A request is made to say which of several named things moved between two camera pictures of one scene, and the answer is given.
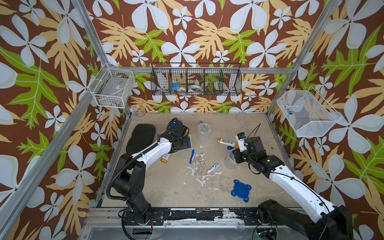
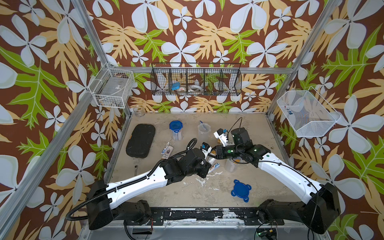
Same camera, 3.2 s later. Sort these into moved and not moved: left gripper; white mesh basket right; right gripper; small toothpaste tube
Moved: right gripper; left gripper
Not moved: white mesh basket right; small toothpaste tube
